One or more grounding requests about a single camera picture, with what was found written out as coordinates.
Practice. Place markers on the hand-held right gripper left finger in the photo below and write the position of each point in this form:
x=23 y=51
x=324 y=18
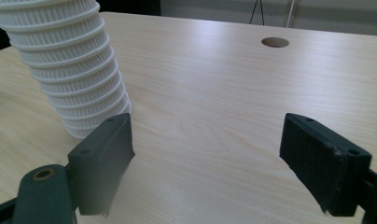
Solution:
x=99 y=161

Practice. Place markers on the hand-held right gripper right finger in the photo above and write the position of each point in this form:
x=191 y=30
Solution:
x=326 y=165

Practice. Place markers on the stack of white paper cups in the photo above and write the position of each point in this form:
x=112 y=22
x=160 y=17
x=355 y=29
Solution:
x=68 y=62

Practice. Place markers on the thin vertical pole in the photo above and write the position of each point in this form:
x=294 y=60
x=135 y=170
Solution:
x=290 y=12

